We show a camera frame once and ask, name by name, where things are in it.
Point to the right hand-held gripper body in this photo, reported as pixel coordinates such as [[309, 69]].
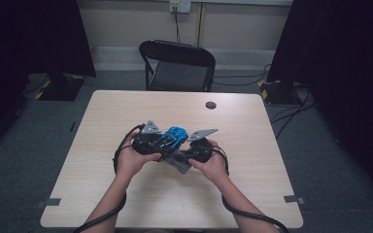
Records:
[[202, 152]]

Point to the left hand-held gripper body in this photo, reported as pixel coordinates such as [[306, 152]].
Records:
[[145, 144]]

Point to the grey terry cloth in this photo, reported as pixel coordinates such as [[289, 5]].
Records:
[[182, 165]]

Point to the blue toy car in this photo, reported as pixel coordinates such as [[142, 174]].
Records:
[[173, 137]]

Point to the person's right hand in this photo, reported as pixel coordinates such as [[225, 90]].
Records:
[[215, 168]]

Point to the person's left hand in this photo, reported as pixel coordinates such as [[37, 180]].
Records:
[[131, 163]]

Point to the small black floor marker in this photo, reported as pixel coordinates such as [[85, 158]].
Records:
[[73, 126]]

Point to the black stand base striped tape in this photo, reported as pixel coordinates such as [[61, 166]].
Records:
[[278, 93], [61, 92]]

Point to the black folding chair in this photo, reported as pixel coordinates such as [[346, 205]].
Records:
[[178, 53]]

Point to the grey tape strip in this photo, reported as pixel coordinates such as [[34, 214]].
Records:
[[50, 202], [293, 199]]

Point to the black curtain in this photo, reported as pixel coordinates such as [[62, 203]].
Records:
[[29, 35], [353, 64]]

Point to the white wall socket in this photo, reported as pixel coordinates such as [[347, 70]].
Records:
[[184, 6]]

